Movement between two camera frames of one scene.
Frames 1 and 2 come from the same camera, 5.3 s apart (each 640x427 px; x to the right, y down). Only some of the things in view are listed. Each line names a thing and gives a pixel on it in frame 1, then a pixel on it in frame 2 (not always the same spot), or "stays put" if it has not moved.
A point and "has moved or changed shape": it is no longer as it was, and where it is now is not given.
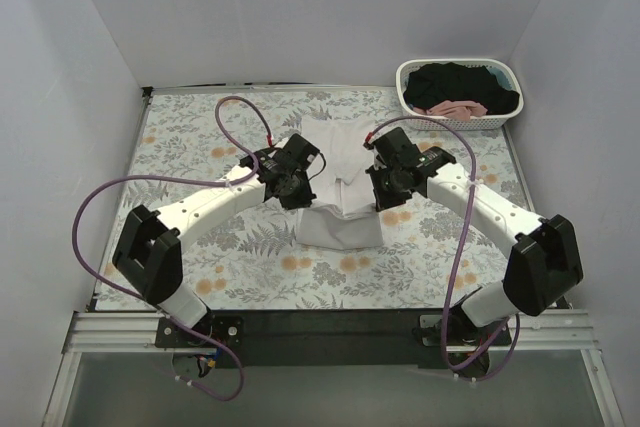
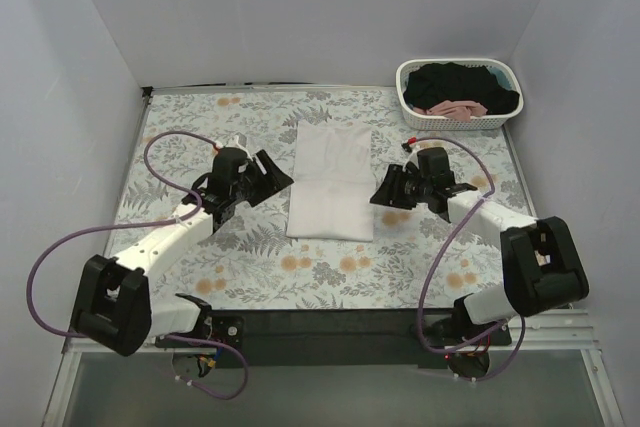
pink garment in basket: x=459 y=111 stays put
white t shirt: x=343 y=214 has moved or changed shape
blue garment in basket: x=501 y=77 stays put
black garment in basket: x=433 y=83 stays put
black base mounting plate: x=435 y=338 stays put
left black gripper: x=301 y=195 to x=257 y=178
